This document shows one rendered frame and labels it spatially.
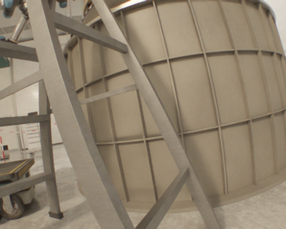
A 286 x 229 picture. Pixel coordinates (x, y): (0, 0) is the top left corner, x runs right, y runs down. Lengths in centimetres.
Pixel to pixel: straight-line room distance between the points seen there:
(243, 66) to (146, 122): 63
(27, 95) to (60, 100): 942
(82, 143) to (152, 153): 79
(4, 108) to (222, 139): 974
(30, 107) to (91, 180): 935
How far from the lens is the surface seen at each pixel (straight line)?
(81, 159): 29
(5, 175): 127
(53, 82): 34
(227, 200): 105
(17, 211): 142
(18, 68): 1021
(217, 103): 103
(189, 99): 100
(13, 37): 211
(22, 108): 973
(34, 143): 629
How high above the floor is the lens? 51
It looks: 1 degrees up
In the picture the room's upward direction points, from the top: 10 degrees counter-clockwise
